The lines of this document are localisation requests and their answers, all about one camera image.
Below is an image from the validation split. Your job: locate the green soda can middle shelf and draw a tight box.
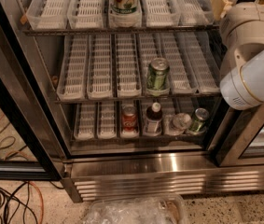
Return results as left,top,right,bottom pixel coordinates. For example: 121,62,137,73
146,58,170,91

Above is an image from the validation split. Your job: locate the green soda can shelf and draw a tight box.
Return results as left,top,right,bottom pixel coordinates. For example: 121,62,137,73
146,58,170,91
188,107,209,132

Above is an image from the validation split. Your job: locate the red coca-cola can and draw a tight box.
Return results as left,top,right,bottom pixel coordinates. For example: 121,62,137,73
122,105,137,132

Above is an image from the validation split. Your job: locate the green soda can bottom shelf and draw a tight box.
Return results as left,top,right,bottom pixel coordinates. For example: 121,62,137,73
188,107,209,132

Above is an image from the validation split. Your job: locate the stainless steel fridge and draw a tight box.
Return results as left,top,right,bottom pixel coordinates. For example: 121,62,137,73
0,0,264,203

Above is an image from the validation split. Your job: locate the wire shelf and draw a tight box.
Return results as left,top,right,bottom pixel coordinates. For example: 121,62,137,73
22,24,219,36
72,133,205,146
55,92,222,105

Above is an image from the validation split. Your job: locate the dark drink bottle white cap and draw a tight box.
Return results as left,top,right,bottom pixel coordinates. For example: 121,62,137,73
144,102,164,134

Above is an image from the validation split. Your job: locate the middle wire shelf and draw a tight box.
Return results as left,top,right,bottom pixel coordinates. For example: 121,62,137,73
55,92,222,105

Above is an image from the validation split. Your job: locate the bottom wire shelf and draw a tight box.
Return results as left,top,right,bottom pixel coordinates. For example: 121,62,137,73
72,133,205,146

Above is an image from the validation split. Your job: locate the black cable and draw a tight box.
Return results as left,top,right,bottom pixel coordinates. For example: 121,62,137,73
0,180,41,224

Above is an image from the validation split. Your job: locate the open glass fridge door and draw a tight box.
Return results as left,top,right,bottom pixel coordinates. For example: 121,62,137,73
0,0,71,180

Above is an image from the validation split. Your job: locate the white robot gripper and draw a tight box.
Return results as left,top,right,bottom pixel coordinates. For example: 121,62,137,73
210,0,264,50

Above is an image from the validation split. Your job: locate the orange cable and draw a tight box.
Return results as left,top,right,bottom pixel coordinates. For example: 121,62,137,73
25,180,46,224

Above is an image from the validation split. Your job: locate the top wire shelf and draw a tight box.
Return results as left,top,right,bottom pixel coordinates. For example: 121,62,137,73
22,24,219,36

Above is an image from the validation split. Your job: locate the clear plastic bin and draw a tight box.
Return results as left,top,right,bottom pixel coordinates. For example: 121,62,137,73
81,193,190,224

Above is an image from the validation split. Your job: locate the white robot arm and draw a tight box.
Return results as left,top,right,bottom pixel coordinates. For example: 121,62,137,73
210,0,264,110

